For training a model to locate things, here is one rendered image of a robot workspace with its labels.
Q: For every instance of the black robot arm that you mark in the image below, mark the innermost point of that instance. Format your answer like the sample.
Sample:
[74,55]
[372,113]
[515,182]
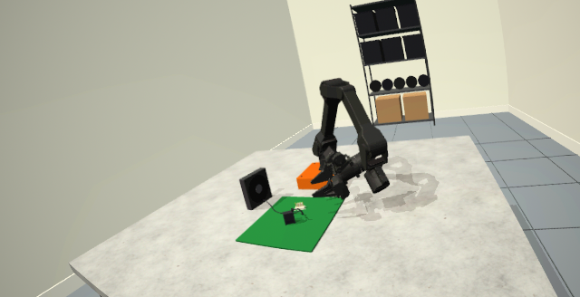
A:
[370,140]

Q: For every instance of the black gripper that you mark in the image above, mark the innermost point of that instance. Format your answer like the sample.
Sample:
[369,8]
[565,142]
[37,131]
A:
[338,186]

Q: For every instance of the green circuit board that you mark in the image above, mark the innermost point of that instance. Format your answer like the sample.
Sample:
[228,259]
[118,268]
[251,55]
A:
[270,229]

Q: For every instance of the black cooling fan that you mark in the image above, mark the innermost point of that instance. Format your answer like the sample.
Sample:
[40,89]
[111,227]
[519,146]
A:
[255,188]

